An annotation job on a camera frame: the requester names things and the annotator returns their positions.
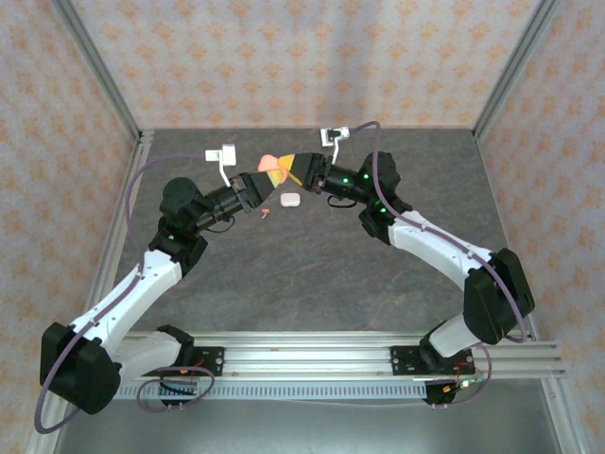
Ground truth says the pink earbud charging case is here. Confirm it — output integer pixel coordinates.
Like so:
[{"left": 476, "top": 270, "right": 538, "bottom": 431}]
[{"left": 257, "top": 152, "right": 287, "bottom": 184}]

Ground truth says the aluminium side rail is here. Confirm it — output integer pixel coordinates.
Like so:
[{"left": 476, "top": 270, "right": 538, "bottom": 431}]
[{"left": 96, "top": 131, "right": 155, "bottom": 304}]

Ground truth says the aluminium frame post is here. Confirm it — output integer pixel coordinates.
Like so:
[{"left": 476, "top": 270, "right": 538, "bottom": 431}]
[
  {"left": 472, "top": 0, "right": 564, "bottom": 139},
  {"left": 50, "top": 0, "right": 144, "bottom": 146}
]

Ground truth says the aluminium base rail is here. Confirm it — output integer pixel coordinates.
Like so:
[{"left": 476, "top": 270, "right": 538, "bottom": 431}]
[{"left": 120, "top": 329, "right": 567, "bottom": 380}]

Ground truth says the slotted grey cable duct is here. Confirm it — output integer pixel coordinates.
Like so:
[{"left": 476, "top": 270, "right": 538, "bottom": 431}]
[{"left": 112, "top": 381, "right": 429, "bottom": 402}]

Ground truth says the small circuit board with wires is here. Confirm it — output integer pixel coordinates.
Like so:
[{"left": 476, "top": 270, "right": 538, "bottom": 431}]
[{"left": 441, "top": 372, "right": 492, "bottom": 396}]

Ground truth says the aluminium frame beam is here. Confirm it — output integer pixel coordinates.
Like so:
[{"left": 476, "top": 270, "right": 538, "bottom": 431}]
[
  {"left": 543, "top": 377, "right": 587, "bottom": 454},
  {"left": 26, "top": 410, "right": 67, "bottom": 454}
]

